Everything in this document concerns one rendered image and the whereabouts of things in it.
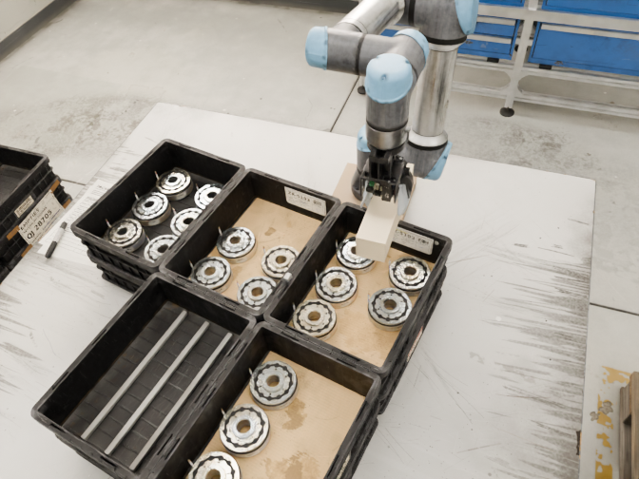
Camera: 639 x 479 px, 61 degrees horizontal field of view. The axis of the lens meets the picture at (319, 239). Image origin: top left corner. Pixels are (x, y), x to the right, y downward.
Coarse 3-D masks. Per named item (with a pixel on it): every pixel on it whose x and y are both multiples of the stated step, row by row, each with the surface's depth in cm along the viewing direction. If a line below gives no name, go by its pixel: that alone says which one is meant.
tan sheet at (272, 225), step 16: (256, 208) 155; (272, 208) 155; (240, 224) 152; (256, 224) 151; (272, 224) 151; (288, 224) 150; (304, 224) 150; (256, 240) 147; (272, 240) 147; (288, 240) 147; (304, 240) 146; (208, 256) 145; (256, 256) 144; (240, 272) 141; (256, 272) 141
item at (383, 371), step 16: (352, 208) 140; (400, 224) 135; (320, 240) 133; (448, 240) 130; (304, 256) 130; (432, 272) 125; (288, 288) 125; (272, 304) 122; (416, 304) 121; (272, 320) 119; (304, 336) 116; (400, 336) 116; (336, 352) 113; (368, 368) 111; (384, 368) 110
